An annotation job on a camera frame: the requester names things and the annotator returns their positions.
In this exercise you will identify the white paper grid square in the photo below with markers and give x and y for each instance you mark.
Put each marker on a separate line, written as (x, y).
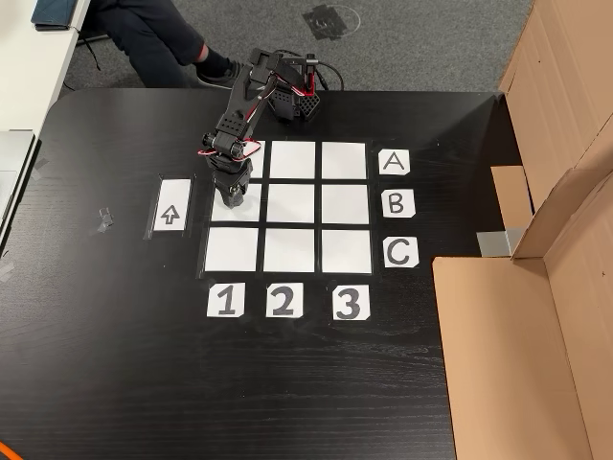
(288, 250)
(346, 251)
(344, 160)
(251, 213)
(259, 165)
(232, 249)
(292, 159)
(290, 203)
(345, 203)

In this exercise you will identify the white arrow paper sheet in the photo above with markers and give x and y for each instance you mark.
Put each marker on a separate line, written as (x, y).
(172, 191)

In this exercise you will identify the paper sheet number 2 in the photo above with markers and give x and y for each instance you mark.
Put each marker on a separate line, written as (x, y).
(270, 287)

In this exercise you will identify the paper sheet number 1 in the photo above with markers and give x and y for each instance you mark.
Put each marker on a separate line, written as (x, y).
(213, 311)

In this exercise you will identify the crumpled grey tape scrap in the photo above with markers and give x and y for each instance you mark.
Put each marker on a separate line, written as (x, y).
(104, 220)

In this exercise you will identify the paper sheet number 3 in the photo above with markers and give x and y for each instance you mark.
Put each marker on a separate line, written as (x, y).
(337, 290)

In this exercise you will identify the paper sheet letter A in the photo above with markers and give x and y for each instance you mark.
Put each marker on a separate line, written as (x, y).
(383, 170)

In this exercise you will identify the person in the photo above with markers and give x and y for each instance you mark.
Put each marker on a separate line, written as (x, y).
(153, 43)

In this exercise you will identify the paper sheet letter B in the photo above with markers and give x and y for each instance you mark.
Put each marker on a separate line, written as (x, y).
(409, 211)

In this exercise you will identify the black floor tape patch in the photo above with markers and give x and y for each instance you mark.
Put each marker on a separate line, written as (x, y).
(325, 21)

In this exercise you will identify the flat grey tape scrap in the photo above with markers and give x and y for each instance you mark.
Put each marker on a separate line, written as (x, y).
(41, 167)
(6, 272)

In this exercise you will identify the paper sheet letter C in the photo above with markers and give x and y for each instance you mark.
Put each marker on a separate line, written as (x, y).
(414, 263)

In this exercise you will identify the silver laptop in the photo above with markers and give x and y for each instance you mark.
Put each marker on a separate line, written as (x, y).
(14, 163)

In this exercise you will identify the white desk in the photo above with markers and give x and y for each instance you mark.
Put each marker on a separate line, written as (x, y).
(29, 72)

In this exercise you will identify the dark blue notebook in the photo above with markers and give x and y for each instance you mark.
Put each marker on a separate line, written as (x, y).
(55, 14)

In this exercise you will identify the brown cardboard box panel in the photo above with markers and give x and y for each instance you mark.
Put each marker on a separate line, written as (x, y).
(565, 86)
(503, 359)

